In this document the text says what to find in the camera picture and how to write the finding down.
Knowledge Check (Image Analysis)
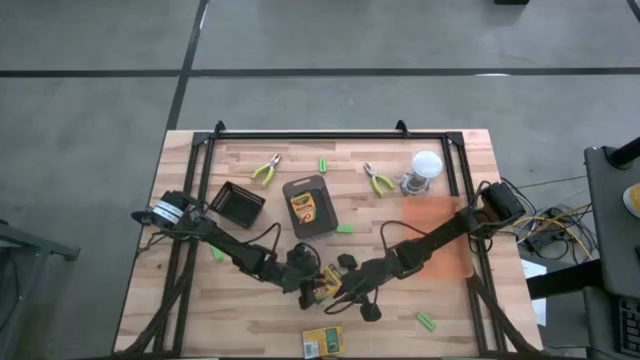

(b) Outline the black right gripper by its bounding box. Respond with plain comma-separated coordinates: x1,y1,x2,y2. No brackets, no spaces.
334,253,399,323

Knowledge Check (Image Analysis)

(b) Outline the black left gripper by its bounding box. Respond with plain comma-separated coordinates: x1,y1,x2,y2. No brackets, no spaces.
272,243,327,311

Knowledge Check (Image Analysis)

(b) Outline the yellow Crayola crayon box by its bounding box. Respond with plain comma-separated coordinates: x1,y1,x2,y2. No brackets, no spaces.
289,191,318,225
318,264,345,303
301,325,346,360

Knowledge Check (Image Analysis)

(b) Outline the grey plastic handled bin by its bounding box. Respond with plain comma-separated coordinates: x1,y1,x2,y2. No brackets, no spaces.
281,175,340,242

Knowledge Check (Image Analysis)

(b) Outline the orange translucent plastic tray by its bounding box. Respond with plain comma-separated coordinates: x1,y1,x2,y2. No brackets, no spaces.
402,195,475,281

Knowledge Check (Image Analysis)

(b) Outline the black plastic mesh basket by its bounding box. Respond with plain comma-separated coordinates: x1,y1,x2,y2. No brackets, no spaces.
208,180,267,231

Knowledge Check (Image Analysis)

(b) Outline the clear jar with white lid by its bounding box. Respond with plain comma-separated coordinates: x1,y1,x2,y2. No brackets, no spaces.
398,149,445,197

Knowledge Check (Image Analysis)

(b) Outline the white paper sheet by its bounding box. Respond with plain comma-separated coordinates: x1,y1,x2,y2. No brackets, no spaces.
530,297,547,327
519,257,549,279

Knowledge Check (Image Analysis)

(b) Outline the black power strip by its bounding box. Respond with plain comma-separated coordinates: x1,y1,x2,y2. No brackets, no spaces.
527,230,569,254

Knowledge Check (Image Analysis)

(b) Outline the black metal beam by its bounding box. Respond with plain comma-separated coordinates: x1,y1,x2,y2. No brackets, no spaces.
525,258,604,300

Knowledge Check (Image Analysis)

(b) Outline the dark grey desk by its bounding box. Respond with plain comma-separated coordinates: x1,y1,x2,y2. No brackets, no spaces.
582,285,640,360

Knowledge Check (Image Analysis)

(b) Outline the grey metal side table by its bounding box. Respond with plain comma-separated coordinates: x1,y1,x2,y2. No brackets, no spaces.
583,144,640,300

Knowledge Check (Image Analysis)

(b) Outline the grey metal stand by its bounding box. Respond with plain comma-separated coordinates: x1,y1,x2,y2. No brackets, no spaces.
0,219,81,360

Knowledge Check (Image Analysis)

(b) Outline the black computer keyboard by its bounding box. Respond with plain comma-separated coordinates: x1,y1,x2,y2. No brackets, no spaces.
617,295,640,357

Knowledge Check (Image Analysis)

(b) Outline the yellow tape roll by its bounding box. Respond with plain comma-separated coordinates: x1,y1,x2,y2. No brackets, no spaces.
621,181,640,219

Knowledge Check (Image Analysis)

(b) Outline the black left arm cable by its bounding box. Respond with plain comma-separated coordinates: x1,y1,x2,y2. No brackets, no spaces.
244,222,283,259

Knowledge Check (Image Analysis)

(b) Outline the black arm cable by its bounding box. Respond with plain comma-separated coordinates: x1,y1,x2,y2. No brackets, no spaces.
244,222,283,259
378,219,431,256

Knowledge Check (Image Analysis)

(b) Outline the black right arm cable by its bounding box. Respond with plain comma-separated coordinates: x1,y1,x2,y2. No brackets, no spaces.
378,219,431,256

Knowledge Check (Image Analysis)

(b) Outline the black aluminium table frame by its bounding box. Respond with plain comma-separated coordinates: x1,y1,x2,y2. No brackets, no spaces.
113,119,544,359

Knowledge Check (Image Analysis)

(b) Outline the yellow floor cable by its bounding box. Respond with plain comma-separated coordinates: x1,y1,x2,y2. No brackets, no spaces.
512,202,596,261

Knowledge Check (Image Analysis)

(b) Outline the black round post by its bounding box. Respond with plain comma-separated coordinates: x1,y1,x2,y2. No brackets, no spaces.
605,135,640,170

